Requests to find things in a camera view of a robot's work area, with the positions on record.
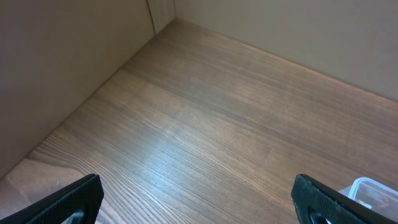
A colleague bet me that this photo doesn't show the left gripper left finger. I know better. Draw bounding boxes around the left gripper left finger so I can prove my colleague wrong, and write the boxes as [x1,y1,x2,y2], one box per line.
[1,174,104,224]

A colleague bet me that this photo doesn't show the clear plastic container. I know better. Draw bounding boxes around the clear plastic container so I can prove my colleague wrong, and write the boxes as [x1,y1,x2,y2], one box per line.
[339,177,397,222]

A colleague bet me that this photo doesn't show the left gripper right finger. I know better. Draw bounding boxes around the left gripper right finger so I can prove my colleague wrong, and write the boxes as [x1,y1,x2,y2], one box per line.
[291,174,395,224]

